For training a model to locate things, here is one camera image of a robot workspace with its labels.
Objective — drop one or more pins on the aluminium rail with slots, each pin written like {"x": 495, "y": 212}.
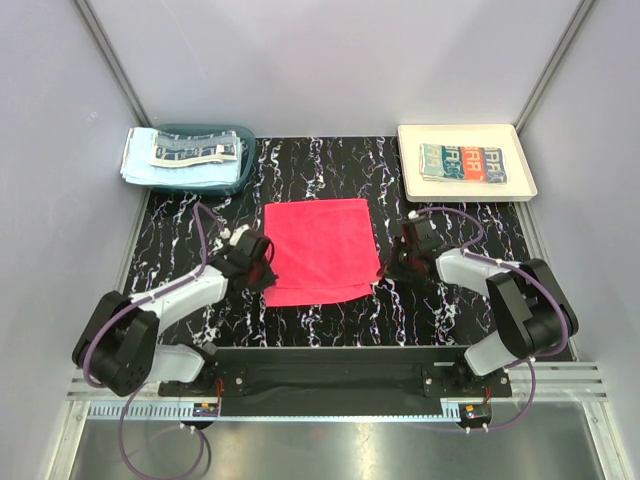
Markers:
{"x": 555, "y": 383}

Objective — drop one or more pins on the colourful bear print towel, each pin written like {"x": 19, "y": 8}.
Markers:
{"x": 462, "y": 164}

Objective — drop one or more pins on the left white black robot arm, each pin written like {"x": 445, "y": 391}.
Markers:
{"x": 119, "y": 350}

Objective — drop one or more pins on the light blue towel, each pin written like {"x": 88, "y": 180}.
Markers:
{"x": 136, "y": 169}

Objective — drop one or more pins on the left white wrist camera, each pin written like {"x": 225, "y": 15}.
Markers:
{"x": 233, "y": 237}

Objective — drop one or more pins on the cream plastic tray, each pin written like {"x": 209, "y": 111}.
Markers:
{"x": 520, "y": 187}

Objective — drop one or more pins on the teal plastic basket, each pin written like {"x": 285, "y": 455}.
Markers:
{"x": 248, "y": 157}

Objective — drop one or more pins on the blue beige patterned towel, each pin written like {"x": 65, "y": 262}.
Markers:
{"x": 181, "y": 151}

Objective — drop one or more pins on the left aluminium frame post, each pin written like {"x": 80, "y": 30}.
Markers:
{"x": 99, "y": 36}

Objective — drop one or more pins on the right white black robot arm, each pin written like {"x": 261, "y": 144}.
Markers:
{"x": 533, "y": 316}

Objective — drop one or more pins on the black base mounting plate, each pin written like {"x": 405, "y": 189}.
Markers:
{"x": 429, "y": 370}

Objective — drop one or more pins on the right aluminium frame post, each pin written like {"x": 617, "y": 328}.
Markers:
{"x": 560, "y": 51}

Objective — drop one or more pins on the black marble pattern mat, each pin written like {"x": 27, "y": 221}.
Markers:
{"x": 295, "y": 169}

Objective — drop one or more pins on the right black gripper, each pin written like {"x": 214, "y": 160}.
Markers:
{"x": 390, "y": 269}

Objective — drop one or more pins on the red towel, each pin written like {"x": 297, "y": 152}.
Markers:
{"x": 325, "y": 252}

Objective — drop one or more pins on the aluminium frame post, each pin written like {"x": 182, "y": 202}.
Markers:
{"x": 560, "y": 51}
{"x": 99, "y": 36}

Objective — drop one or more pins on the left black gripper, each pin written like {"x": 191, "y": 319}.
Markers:
{"x": 267, "y": 281}

